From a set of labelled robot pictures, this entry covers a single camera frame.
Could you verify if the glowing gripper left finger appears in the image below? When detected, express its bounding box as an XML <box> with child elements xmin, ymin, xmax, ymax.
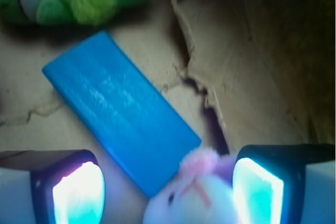
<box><xmin>1</xmin><ymin>150</ymin><xmax>106</xmax><ymax>223</ymax></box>

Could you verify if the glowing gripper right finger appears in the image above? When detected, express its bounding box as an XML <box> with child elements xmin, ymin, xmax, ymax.
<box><xmin>233</xmin><ymin>144</ymin><xmax>335</xmax><ymax>223</ymax></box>

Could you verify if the pink plush bunny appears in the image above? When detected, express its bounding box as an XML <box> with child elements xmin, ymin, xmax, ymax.
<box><xmin>142</xmin><ymin>147</ymin><xmax>242</xmax><ymax>223</ymax></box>

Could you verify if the blue rectangular block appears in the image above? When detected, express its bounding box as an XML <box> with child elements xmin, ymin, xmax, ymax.
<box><xmin>42</xmin><ymin>31</ymin><xmax>201</xmax><ymax>197</ymax></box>

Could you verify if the brown paper bag bin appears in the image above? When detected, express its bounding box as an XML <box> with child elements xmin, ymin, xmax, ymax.
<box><xmin>1</xmin><ymin>0</ymin><xmax>335</xmax><ymax>223</ymax></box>

